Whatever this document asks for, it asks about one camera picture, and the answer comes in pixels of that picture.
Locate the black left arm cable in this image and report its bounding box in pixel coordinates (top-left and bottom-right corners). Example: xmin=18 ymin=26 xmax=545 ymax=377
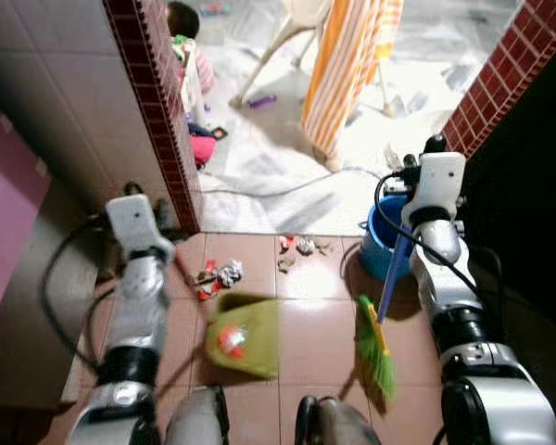
xmin=40 ymin=215 xmax=117 ymax=372

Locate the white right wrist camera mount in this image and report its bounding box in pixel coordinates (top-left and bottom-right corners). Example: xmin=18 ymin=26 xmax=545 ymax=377
xmin=402 ymin=151 xmax=467 ymax=224

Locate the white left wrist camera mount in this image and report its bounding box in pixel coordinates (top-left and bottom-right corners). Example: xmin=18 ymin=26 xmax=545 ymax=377
xmin=104 ymin=192 xmax=176 ymax=262

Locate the yellow-green dustpan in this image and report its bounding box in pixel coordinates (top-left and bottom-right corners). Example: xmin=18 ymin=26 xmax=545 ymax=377
xmin=203 ymin=294 xmax=282 ymax=380

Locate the orange white striped cloth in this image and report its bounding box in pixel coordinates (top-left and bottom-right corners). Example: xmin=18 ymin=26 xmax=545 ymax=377
xmin=300 ymin=0 xmax=406 ymax=173

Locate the sitting child in striped shirt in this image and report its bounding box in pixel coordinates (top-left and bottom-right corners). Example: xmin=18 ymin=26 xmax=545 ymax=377
xmin=164 ymin=1 xmax=220 ymax=170

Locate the red white wrapper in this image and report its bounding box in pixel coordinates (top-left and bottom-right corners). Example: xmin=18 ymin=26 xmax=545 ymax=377
xmin=217 ymin=324 xmax=249 ymax=361

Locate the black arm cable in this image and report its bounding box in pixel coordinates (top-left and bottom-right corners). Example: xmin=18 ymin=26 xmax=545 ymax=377
xmin=374 ymin=171 xmax=503 ymax=325
xmin=40 ymin=215 xmax=117 ymax=372

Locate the robot right leg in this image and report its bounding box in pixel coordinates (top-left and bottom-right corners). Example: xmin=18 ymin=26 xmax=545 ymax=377
xmin=294 ymin=395 xmax=383 ymax=445

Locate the robot left leg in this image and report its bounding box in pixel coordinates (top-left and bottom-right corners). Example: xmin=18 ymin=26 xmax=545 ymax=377
xmin=165 ymin=384 xmax=232 ymax=445

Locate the robot leg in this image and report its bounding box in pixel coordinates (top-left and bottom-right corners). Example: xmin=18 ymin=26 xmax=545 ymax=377
xmin=294 ymin=395 xmax=383 ymax=445
xmin=165 ymin=384 xmax=232 ymax=445

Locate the white plastic chair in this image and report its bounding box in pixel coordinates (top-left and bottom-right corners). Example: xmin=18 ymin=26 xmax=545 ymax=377
xmin=229 ymin=0 xmax=336 ymax=108

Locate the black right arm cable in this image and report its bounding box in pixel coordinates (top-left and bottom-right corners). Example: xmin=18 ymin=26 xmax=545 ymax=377
xmin=374 ymin=171 xmax=503 ymax=325

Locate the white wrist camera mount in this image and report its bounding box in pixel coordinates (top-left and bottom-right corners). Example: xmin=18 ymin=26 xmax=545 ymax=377
xmin=402 ymin=151 xmax=467 ymax=224
xmin=104 ymin=192 xmax=176 ymax=262

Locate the blue plastic bucket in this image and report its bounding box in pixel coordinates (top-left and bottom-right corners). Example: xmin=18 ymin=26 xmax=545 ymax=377
xmin=358 ymin=196 xmax=419 ymax=282

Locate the pink bag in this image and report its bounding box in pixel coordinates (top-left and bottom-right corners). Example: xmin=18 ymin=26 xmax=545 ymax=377
xmin=192 ymin=132 xmax=218 ymax=169

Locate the green broom with blue handle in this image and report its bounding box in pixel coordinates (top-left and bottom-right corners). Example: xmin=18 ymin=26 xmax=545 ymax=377
xmin=354 ymin=230 xmax=415 ymax=406

